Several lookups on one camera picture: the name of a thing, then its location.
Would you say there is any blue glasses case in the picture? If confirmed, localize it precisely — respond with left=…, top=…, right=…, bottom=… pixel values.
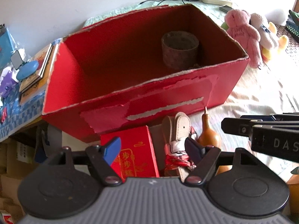
left=16, top=61, right=39, bottom=80

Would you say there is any purple toy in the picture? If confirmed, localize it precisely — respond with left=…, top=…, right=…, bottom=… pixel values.
left=0, top=71, right=19, bottom=98

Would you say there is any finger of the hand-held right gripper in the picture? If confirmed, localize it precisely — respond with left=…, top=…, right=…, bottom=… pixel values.
left=240, top=113, right=299, bottom=125
left=221, top=118, right=257, bottom=141

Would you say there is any black cable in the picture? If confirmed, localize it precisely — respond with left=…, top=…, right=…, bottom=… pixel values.
left=140, top=0, right=187, bottom=5

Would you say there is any red gift box gold print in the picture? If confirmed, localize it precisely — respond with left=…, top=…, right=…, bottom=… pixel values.
left=100, top=125, right=160, bottom=183

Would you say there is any red cardboard box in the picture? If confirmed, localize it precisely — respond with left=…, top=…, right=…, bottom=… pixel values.
left=41, top=4, right=250, bottom=144

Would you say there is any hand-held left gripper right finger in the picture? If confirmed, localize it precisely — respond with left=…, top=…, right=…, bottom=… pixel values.
left=184, top=136, right=249, bottom=185

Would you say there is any dark patterned cloth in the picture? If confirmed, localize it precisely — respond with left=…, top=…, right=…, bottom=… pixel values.
left=273, top=23, right=299, bottom=57

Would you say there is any brown gourd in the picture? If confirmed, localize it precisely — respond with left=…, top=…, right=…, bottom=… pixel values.
left=197, top=107, right=222, bottom=148

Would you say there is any blue box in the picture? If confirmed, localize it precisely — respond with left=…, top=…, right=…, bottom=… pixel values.
left=0, top=26, right=17, bottom=69

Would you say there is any white and yellow plush duck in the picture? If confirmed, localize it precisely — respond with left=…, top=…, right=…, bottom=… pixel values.
left=250, top=12, right=290, bottom=62

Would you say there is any stack of books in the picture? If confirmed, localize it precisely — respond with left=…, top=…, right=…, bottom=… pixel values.
left=19, top=44, right=59, bottom=105

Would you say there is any green toy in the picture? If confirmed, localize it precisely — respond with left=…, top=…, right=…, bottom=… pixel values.
left=285, top=9, right=299, bottom=43

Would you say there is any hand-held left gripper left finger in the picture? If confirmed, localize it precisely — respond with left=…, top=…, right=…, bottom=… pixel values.
left=56, top=136, right=123, bottom=187

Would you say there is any beige shoe with red ribbon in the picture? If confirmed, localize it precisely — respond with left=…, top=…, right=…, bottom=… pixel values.
left=162, top=112, right=198, bottom=180

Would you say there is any small red item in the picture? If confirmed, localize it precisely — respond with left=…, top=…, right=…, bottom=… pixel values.
left=0, top=108, right=9, bottom=125

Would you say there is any blue checkered cloth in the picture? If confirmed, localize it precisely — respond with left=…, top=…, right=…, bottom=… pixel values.
left=0, top=37, right=64, bottom=143

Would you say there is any orange illustrated book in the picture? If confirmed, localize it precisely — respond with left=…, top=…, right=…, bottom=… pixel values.
left=17, top=43, right=53, bottom=80

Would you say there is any pink teddy bear plush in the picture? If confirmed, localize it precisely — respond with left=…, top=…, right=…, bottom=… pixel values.
left=224, top=9, right=264, bottom=69

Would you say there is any white bed sheet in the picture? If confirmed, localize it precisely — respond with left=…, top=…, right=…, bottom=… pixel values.
left=149, top=49, right=299, bottom=192

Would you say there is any blue plastic bin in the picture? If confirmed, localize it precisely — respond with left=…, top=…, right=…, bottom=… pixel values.
left=35, top=125, right=63, bottom=164

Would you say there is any patterned round cup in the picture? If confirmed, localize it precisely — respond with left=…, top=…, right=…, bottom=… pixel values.
left=161, top=31, right=200, bottom=70

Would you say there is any light green quilt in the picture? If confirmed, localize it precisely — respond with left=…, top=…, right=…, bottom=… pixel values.
left=83, top=0, right=239, bottom=29

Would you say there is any labelled cardboard box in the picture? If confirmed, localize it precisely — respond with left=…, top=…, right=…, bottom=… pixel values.
left=7, top=141, right=40, bottom=173

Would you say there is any small standing mirror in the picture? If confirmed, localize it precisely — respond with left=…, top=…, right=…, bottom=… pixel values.
left=10, top=51, right=24, bottom=70

